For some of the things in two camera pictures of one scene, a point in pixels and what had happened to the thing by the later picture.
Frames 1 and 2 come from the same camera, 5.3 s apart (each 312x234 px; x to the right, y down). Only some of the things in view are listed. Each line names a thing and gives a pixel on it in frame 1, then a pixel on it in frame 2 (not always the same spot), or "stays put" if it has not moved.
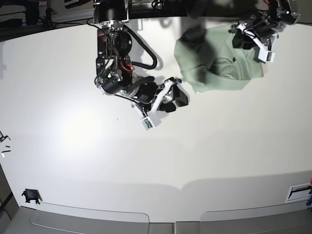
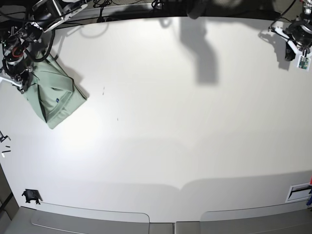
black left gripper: (146, 88) → (15, 71)
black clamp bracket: (31, 194) stays put
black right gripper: (248, 31) → (299, 36)
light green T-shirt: (206, 55) → (55, 96)
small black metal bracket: (2, 137) stays put
